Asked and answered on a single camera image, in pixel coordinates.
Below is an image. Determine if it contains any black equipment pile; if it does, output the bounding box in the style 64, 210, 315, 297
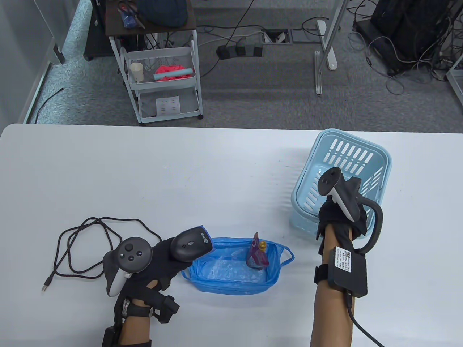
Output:
353, 0, 463, 76

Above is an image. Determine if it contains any thin black floor cable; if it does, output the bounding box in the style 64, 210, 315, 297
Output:
34, 88, 65, 123

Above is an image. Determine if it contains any white desk leg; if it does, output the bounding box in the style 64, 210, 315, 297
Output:
314, 0, 349, 71

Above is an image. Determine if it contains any red ketchup package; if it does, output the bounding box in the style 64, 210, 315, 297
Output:
246, 232, 270, 270

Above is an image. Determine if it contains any pink cloth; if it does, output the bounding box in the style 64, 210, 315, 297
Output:
156, 64, 186, 82

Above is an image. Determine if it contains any black cabinet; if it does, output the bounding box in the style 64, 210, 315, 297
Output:
83, 0, 116, 62

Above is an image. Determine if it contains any white utility cart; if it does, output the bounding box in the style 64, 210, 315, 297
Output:
105, 0, 204, 126

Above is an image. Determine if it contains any grey black hand controller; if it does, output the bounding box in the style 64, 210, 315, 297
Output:
318, 167, 383, 253
103, 237, 152, 297

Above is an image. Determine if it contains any person's left forearm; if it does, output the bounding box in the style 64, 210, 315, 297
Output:
119, 314, 152, 347

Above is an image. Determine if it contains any printed paper sheet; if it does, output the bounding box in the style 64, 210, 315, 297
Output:
156, 96, 181, 116

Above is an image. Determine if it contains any black blue barcode scanner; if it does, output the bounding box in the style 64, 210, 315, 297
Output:
170, 226, 214, 261

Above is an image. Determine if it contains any person's right hand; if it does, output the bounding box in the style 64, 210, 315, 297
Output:
317, 197, 368, 242

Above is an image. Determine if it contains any black scanner cable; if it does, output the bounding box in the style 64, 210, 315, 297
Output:
41, 216, 162, 292

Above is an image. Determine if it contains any light blue plastic basket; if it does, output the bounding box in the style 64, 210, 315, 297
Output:
290, 128, 393, 239

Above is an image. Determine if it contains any person's right forearm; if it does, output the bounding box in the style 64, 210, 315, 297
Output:
310, 224, 357, 347

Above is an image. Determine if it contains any person's left hand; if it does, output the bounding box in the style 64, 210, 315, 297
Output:
116, 237, 192, 308

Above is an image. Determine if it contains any dark blue fabric bag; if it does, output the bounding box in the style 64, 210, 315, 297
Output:
137, 0, 189, 27

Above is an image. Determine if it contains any white metal frame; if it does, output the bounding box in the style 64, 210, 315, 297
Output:
446, 54, 463, 105

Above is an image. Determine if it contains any tangle of floor cables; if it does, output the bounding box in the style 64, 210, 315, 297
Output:
347, 14, 454, 95

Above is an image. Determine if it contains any blue plastic bag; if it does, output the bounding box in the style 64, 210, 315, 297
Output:
181, 237, 295, 296

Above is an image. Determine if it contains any teal tube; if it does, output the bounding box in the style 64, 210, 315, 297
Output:
153, 68, 194, 81

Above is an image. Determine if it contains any floor socket box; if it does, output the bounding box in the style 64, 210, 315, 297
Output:
261, 29, 293, 45

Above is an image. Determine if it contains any grey metal rail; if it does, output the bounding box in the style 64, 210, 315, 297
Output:
314, 50, 322, 95

